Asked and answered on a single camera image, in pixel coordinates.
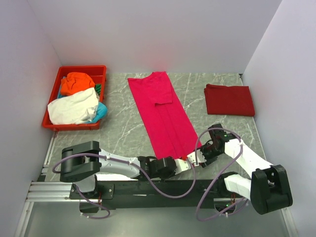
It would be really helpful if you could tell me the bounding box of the bright pink t-shirt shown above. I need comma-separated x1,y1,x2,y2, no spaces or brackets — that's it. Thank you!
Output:
128,72,198,159

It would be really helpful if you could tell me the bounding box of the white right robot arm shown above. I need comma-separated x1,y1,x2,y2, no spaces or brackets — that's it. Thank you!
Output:
194,124,293,215

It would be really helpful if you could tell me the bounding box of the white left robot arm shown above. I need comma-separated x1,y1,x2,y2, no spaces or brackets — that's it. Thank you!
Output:
60,141,176,198

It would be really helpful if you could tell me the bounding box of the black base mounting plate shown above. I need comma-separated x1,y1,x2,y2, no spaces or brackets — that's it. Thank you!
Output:
83,180,241,210

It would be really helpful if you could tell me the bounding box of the folded dark red t-shirt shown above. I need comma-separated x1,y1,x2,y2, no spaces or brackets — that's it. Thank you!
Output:
204,84,255,117

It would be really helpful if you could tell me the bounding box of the light blue t-shirt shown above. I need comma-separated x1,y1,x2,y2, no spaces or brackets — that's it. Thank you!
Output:
86,102,108,123

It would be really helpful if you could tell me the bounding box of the white t-shirt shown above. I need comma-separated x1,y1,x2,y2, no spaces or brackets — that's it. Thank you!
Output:
47,88,99,125

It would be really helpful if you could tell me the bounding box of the green t-shirt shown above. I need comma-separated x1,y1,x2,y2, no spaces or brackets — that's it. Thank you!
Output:
95,84,102,95

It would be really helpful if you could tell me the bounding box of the red plastic bin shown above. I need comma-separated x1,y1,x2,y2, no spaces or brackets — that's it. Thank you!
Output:
42,65,107,131

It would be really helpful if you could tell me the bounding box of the orange t-shirt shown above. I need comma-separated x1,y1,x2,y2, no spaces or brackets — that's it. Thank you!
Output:
60,72,95,96

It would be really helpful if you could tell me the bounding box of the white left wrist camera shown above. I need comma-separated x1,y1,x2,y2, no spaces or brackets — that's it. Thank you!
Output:
174,157,195,175

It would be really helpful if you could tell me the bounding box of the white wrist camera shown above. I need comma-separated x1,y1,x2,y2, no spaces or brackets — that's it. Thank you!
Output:
187,150,206,167
174,157,195,175

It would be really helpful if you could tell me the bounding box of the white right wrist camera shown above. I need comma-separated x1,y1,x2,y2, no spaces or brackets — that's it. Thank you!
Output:
187,150,206,167

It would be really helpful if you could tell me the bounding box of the aluminium extrusion rail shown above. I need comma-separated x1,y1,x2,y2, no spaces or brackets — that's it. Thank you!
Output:
26,179,287,203

